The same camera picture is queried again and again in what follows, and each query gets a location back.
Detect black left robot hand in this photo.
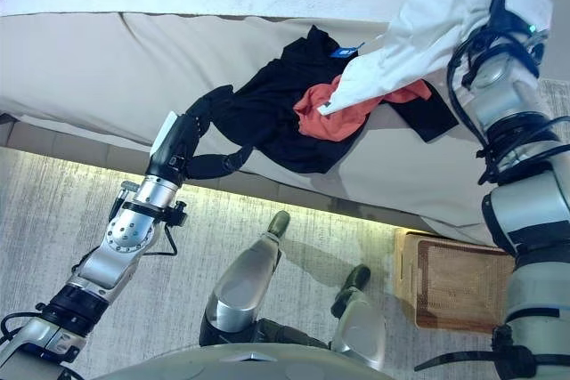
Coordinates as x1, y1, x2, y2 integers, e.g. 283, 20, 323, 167
146, 84, 255, 188

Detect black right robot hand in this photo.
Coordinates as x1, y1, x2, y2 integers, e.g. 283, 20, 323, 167
484, 0, 556, 38

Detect black garment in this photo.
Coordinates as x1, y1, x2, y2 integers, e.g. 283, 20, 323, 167
199, 25, 460, 176

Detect white garment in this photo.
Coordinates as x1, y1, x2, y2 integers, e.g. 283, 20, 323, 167
320, 0, 495, 117

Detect orange garment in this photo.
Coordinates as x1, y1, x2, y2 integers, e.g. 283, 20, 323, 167
293, 76, 433, 141

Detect beige bed cover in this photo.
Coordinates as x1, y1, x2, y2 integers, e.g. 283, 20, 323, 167
0, 10, 509, 247

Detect beige upholstered bed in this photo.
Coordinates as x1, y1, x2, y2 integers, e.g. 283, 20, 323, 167
0, 0, 531, 247

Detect brown wicker basket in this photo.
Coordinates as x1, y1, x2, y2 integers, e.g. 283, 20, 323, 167
394, 226, 517, 335

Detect grey striped area rug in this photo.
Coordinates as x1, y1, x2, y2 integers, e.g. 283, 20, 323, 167
0, 78, 570, 380

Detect robot left leg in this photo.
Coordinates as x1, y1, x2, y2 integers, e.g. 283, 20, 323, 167
199, 210, 293, 348

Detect robot leg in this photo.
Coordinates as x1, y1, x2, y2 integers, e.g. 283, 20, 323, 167
329, 263, 388, 372
199, 210, 293, 348

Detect robot right leg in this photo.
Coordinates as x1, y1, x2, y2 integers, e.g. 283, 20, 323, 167
329, 263, 388, 372

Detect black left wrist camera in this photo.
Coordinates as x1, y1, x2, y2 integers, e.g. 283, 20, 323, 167
164, 201, 188, 226

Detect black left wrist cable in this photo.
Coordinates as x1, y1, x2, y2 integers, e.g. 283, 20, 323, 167
144, 223, 179, 259

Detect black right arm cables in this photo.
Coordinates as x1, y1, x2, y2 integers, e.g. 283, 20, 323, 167
444, 28, 570, 185

